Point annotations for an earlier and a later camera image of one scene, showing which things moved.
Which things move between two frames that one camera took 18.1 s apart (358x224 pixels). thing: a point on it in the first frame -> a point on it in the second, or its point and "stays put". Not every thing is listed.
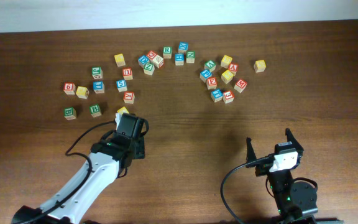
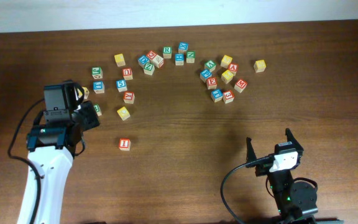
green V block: x=210 y=65 stays put
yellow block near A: x=225 y=61 stays put
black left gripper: x=140 y=152 -> x=92 y=118
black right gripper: x=261 y=169 stays put
